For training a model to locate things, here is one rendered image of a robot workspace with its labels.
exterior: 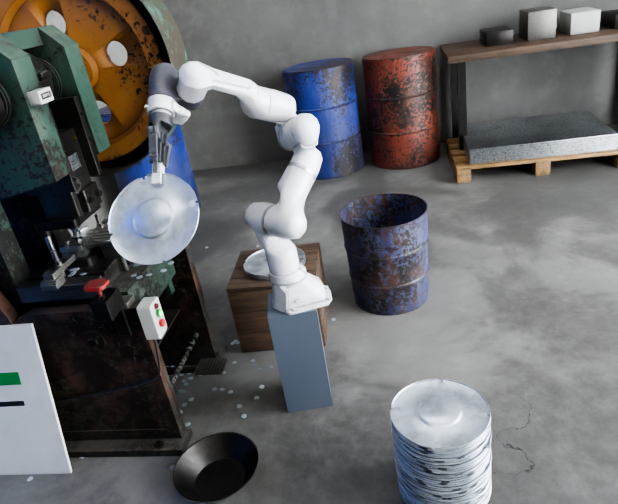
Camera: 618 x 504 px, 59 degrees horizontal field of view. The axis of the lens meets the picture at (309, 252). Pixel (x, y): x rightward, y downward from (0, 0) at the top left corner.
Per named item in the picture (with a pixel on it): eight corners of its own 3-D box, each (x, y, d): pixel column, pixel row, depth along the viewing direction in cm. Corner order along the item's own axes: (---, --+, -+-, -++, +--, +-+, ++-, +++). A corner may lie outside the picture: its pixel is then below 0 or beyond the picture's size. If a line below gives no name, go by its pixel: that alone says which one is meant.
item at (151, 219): (210, 244, 159) (209, 244, 158) (119, 278, 161) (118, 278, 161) (186, 160, 168) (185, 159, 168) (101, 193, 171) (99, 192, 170)
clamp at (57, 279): (81, 265, 200) (72, 240, 196) (57, 289, 185) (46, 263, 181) (66, 267, 201) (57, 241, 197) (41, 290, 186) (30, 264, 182)
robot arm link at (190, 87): (259, 99, 197) (171, 85, 185) (276, 68, 181) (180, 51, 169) (261, 126, 194) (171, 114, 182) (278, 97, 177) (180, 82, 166)
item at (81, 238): (103, 238, 213) (100, 228, 211) (85, 256, 199) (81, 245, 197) (82, 240, 214) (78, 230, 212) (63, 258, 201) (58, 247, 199)
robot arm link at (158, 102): (142, 96, 173) (141, 111, 171) (180, 90, 171) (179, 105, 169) (159, 116, 184) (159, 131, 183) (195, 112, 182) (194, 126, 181)
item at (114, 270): (149, 240, 228) (145, 227, 225) (99, 298, 188) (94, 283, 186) (83, 246, 233) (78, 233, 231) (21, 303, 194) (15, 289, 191)
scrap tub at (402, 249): (429, 272, 298) (424, 189, 277) (436, 315, 261) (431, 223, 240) (352, 277, 305) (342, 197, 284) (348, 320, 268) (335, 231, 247)
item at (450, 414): (396, 378, 180) (396, 376, 180) (489, 382, 172) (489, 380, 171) (384, 445, 156) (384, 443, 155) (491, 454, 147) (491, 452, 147)
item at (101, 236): (169, 253, 212) (160, 221, 206) (156, 271, 199) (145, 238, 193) (110, 258, 216) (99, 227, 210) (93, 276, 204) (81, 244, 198)
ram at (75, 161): (110, 199, 204) (83, 121, 191) (91, 215, 191) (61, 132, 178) (68, 204, 208) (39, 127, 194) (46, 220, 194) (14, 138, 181)
